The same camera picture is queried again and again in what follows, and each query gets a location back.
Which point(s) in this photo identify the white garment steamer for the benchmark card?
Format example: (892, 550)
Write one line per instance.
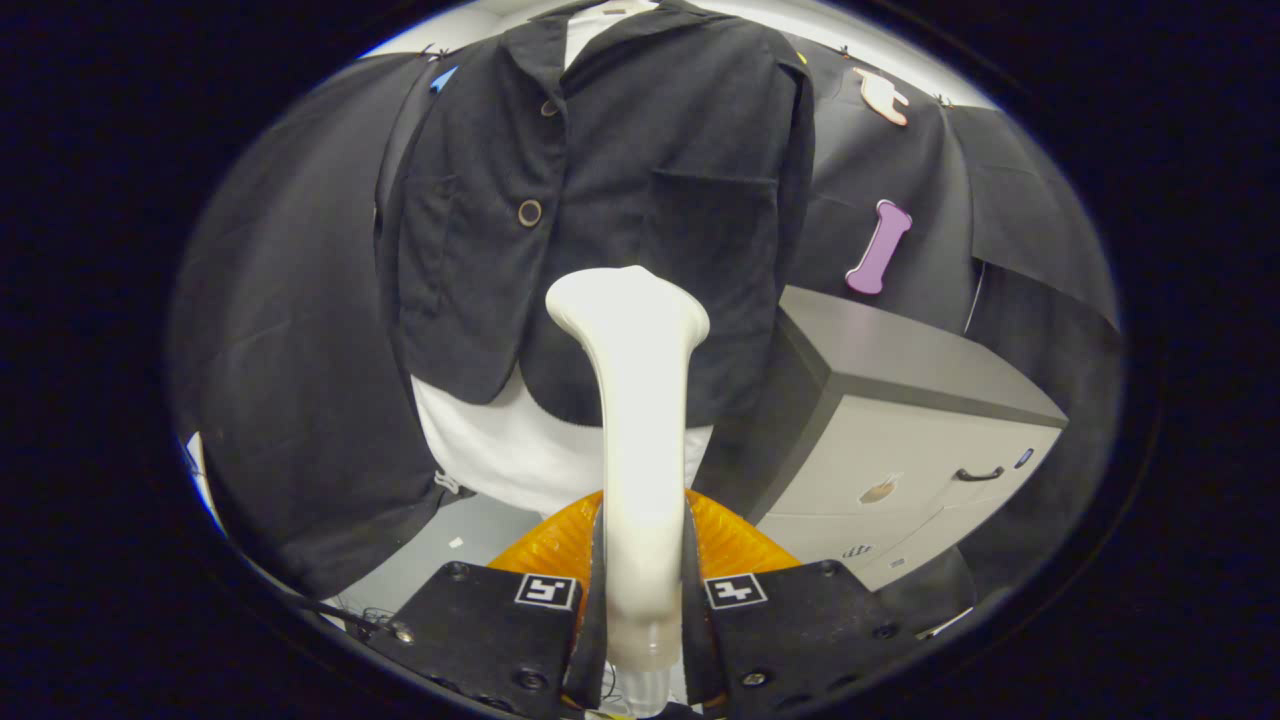
(640, 420)

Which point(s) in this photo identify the black backdrop cloth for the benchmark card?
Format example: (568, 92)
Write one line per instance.
(290, 300)

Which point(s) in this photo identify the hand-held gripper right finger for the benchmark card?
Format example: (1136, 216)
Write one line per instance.
(698, 640)

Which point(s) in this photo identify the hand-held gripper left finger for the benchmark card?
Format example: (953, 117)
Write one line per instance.
(590, 640)

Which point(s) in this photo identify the grey cabinet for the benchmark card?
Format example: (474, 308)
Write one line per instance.
(900, 350)

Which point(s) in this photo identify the black blazer jacket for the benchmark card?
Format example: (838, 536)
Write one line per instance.
(680, 150)

